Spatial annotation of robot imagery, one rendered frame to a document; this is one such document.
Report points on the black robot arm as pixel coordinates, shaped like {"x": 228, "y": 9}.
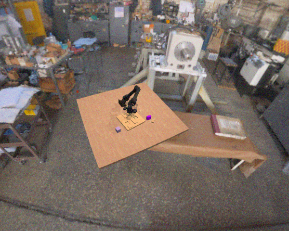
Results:
{"x": 133, "y": 100}

